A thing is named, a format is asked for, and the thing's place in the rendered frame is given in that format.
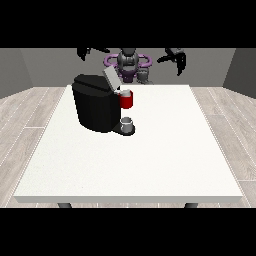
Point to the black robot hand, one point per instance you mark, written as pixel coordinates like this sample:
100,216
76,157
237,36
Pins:
179,58
83,52

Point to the pale grey machine lid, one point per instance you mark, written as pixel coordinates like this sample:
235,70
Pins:
111,77

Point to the small grey coffee pod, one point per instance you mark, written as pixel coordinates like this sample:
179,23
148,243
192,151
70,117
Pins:
143,76

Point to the black coffee machine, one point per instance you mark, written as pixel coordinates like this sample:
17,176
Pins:
95,106

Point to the red pod holder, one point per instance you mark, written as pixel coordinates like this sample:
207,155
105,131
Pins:
126,100

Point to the grey robot trunk purple rings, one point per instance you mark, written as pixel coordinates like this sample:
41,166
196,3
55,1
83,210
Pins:
127,63

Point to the small grey cup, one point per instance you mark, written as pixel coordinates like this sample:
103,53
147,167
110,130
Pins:
126,125

